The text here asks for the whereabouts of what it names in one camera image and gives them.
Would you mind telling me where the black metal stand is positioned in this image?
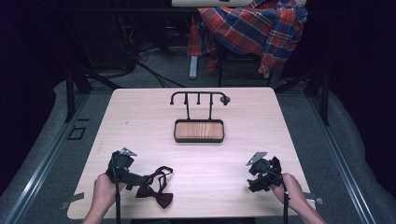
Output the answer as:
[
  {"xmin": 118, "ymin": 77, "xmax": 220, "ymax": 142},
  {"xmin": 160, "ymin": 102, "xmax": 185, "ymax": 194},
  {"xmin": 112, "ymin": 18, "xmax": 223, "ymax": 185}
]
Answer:
[
  {"xmin": 64, "ymin": 63, "xmax": 123, "ymax": 124},
  {"xmin": 274, "ymin": 64, "xmax": 331, "ymax": 127}
]

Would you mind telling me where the person's left hand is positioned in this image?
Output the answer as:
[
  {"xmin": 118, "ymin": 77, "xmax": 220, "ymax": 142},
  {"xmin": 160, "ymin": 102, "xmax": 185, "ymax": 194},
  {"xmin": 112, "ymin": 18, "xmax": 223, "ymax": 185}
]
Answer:
[{"xmin": 92, "ymin": 172, "xmax": 128, "ymax": 216}]

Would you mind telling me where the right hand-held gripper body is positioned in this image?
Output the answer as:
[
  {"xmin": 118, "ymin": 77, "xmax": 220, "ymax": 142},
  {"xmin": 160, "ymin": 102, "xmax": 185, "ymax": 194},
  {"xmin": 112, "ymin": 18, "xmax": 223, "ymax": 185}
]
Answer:
[{"xmin": 246, "ymin": 151, "xmax": 283, "ymax": 187}]

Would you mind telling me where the grey table leg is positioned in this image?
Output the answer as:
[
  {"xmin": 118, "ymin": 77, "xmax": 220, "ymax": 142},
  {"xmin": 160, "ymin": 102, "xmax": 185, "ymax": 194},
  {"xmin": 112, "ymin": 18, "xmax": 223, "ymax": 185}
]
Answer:
[{"xmin": 189, "ymin": 55, "xmax": 199, "ymax": 80}]

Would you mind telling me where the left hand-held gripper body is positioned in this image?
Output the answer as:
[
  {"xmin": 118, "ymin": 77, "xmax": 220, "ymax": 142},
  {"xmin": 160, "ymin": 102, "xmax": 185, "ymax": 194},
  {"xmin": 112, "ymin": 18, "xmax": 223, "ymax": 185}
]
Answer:
[{"xmin": 105, "ymin": 147, "xmax": 138, "ymax": 185}]

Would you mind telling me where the black chair frame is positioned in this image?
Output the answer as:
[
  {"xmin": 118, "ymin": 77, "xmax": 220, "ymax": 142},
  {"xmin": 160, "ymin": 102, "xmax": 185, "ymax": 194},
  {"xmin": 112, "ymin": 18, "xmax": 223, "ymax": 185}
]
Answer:
[{"xmin": 216, "ymin": 46, "xmax": 273, "ymax": 88}]

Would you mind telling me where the person's right hand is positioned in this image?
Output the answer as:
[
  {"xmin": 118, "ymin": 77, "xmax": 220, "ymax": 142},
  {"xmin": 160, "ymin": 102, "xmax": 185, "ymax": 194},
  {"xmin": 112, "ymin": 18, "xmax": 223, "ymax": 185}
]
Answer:
[{"xmin": 268, "ymin": 172, "xmax": 308, "ymax": 213}]

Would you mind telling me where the bundle of black floor cables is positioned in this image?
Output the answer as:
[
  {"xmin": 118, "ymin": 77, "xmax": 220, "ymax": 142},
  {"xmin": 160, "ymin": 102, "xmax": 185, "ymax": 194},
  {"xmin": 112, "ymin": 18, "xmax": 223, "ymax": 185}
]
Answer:
[{"xmin": 118, "ymin": 18, "xmax": 188, "ymax": 89}]

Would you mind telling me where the grey metal bracket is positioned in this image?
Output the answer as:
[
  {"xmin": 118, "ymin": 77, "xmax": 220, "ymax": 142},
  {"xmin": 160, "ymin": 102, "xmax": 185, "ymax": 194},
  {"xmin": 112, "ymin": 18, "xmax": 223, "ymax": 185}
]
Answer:
[
  {"xmin": 303, "ymin": 192, "xmax": 325, "ymax": 207},
  {"xmin": 59, "ymin": 191, "xmax": 85, "ymax": 211}
]

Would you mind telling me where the aluminium floor rail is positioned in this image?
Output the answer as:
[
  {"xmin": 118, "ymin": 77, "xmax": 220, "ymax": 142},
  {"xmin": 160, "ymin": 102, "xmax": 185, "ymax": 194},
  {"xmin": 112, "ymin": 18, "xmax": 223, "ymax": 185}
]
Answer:
[
  {"xmin": 3, "ymin": 92, "xmax": 92, "ymax": 224},
  {"xmin": 307, "ymin": 92, "xmax": 377, "ymax": 224}
]

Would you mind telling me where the black cable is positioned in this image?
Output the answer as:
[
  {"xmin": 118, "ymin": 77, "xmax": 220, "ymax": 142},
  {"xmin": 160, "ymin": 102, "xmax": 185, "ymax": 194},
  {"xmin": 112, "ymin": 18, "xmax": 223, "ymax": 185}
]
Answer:
[
  {"xmin": 113, "ymin": 166, "xmax": 122, "ymax": 224},
  {"xmin": 262, "ymin": 170, "xmax": 290, "ymax": 224}
]

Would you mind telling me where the dark red bow tie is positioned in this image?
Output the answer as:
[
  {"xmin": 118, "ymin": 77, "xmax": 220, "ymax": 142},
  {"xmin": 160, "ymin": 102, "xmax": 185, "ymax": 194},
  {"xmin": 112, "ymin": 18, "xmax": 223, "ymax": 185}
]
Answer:
[{"xmin": 134, "ymin": 165, "xmax": 175, "ymax": 210}]

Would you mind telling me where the red blue plaid shirt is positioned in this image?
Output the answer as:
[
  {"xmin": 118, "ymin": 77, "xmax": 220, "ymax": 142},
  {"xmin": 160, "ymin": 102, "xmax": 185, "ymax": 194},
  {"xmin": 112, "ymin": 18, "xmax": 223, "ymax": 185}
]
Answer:
[{"xmin": 187, "ymin": 0, "xmax": 309, "ymax": 75}]

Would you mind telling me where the black rack with wooden tray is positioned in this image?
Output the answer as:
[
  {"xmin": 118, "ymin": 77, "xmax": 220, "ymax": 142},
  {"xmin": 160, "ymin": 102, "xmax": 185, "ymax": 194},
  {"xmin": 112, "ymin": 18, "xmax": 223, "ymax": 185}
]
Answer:
[{"xmin": 169, "ymin": 91, "xmax": 232, "ymax": 144}]

